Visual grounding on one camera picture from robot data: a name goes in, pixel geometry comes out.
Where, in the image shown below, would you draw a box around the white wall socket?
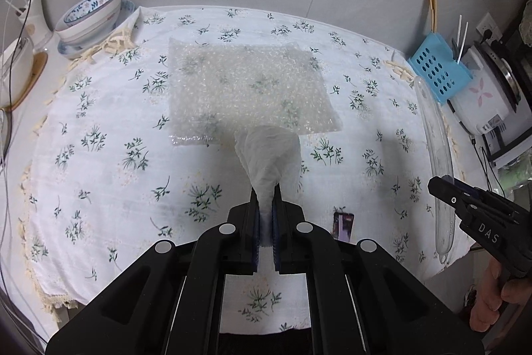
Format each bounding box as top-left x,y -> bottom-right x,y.
476,16 -> 501,42

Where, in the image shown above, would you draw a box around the blue patterned porcelain plate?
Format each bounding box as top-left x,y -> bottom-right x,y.
57,0 -> 137,60

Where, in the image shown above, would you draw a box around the long clear plastic sleeve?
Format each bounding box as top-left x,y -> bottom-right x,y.
413,76 -> 456,266

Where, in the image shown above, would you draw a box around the blue patterned porcelain bowl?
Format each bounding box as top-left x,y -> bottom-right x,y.
55,0 -> 122,47

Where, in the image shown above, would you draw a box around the clear bubble wrap sheet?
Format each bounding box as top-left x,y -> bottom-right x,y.
167,37 -> 343,148

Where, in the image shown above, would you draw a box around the white pot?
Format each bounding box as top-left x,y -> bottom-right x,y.
0,37 -> 36,108

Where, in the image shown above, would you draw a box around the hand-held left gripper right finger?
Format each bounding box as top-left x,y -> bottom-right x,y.
272,189 -> 485,355

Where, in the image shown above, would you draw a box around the wooden chopsticks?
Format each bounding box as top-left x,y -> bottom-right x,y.
427,0 -> 440,33

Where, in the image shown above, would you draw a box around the black appliance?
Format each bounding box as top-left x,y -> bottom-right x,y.
494,0 -> 532,108

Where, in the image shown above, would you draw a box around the blue perforated plastic basket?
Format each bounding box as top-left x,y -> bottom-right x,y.
407,33 -> 474,104

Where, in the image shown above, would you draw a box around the person's right hand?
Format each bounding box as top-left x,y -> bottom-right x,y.
469,256 -> 532,333

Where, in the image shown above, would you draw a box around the round wooden coaster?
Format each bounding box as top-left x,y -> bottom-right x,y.
8,51 -> 48,110

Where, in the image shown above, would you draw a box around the black rice cooker cable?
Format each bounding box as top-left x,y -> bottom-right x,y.
471,134 -> 507,195

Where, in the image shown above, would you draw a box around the small purple wrapper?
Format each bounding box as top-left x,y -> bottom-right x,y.
332,213 -> 355,243

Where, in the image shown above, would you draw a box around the white stick holder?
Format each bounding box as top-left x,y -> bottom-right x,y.
6,0 -> 55,48

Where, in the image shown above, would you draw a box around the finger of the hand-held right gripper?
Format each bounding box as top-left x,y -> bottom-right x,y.
428,175 -> 488,216
451,177 -> 512,205

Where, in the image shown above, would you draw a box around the white tissue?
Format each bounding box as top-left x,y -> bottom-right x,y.
234,125 -> 303,214

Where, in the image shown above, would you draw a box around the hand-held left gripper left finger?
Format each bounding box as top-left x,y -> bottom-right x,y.
46,189 -> 260,355

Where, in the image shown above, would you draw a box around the white rice cooker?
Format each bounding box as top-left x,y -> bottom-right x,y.
449,41 -> 522,135

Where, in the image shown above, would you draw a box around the white floral tasselled tablecloth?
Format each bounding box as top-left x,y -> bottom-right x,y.
19,6 -> 462,333

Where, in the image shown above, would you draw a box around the white chopsticks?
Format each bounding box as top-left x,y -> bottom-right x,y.
453,15 -> 469,60

